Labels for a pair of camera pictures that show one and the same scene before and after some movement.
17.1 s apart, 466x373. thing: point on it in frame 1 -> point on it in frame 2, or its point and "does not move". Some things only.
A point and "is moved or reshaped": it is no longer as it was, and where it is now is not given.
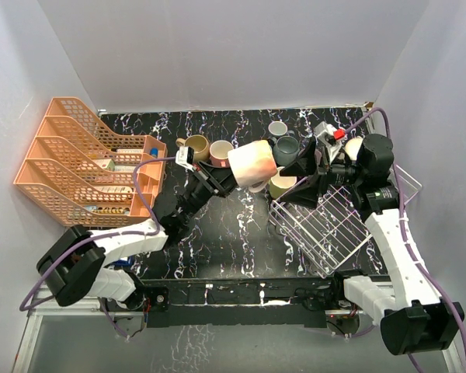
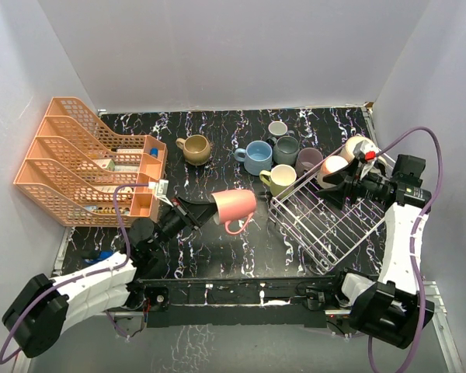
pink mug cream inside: (219, 153) -> (234, 205)
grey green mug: (285, 149) does not move
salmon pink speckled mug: (252, 165) is moved or reshaped
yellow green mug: (280, 185) does not move
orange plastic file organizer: (80, 175) does not move
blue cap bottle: (154, 151) does not move
